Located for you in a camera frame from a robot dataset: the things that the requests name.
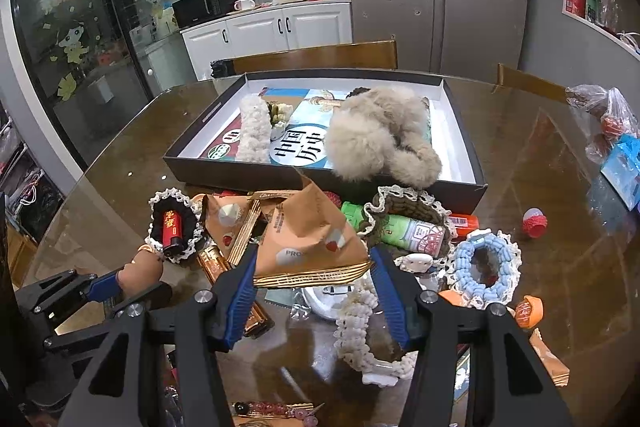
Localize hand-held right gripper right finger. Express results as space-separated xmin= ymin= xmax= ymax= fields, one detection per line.
xmin=370 ymin=244 xmax=576 ymax=427

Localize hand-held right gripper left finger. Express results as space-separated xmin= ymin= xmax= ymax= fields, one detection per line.
xmin=57 ymin=244 xmax=261 ymax=427

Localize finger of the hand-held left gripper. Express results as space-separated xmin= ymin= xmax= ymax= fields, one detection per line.
xmin=17 ymin=271 xmax=124 ymax=323
xmin=42 ymin=282 xmax=173 ymax=353

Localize brown egg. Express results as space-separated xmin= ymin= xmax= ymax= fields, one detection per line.
xmin=117 ymin=249 xmax=166 ymax=298

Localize cream crochet scrunchie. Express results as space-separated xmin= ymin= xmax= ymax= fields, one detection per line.
xmin=333 ymin=279 xmax=431 ymax=383

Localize black shallow box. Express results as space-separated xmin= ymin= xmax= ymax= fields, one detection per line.
xmin=162 ymin=72 xmax=489 ymax=216

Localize white chunky scrunchie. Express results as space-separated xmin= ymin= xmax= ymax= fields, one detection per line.
xmin=234 ymin=94 xmax=274 ymax=164

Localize white fluffy plush toy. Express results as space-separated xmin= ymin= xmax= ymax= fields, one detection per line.
xmin=327 ymin=87 xmax=444 ymax=188

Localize gold foil bar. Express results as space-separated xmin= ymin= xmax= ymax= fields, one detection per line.
xmin=197 ymin=244 xmax=276 ymax=338

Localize white cat hair clip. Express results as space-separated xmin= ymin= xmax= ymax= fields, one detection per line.
xmin=394 ymin=253 xmax=435 ymax=278

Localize white round disc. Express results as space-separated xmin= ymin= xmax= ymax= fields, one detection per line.
xmin=302 ymin=284 xmax=361 ymax=322

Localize green labelled bottle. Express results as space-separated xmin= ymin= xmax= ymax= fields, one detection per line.
xmin=382 ymin=212 xmax=449 ymax=258

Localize red lighter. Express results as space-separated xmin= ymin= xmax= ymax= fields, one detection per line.
xmin=158 ymin=205 xmax=187 ymax=258

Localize blue crochet scrunchie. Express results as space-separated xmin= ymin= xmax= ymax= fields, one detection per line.
xmin=446 ymin=229 xmax=522 ymax=311

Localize black lace scrunchie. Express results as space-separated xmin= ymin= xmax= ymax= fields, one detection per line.
xmin=144 ymin=188 xmax=209 ymax=265

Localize small green block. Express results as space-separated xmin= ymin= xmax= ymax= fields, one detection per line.
xmin=341 ymin=201 xmax=369 ymax=233

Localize beaded hair clip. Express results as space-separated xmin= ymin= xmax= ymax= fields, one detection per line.
xmin=230 ymin=399 xmax=326 ymax=427

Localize orange patterned half ball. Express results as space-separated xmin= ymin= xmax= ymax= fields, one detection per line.
xmin=514 ymin=295 xmax=545 ymax=331

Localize blue and white book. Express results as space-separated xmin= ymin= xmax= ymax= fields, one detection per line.
xmin=207 ymin=86 xmax=432 ymax=170

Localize red white bottle cap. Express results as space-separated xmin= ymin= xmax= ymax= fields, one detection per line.
xmin=521 ymin=206 xmax=549 ymax=238

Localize small green cream scrunchie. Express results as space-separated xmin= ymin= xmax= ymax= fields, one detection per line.
xmin=263 ymin=100 xmax=296 ymax=140

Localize wooden chair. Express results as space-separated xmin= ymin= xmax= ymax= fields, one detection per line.
xmin=214 ymin=39 xmax=399 ymax=80
xmin=494 ymin=62 xmax=574 ymax=104

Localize glass sliding door with stickers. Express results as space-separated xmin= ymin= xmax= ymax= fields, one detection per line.
xmin=10 ymin=0 xmax=201 ymax=168

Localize blue tissue pack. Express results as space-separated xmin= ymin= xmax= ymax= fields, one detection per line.
xmin=599 ymin=134 xmax=640 ymax=213

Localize white kitchen cabinet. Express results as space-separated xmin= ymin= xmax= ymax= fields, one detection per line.
xmin=179 ymin=1 xmax=354 ymax=80

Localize black microwave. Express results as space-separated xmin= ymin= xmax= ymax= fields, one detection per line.
xmin=172 ymin=0 xmax=241 ymax=30

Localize clear plastic bag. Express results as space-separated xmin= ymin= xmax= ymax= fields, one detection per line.
xmin=564 ymin=84 xmax=640 ymax=164

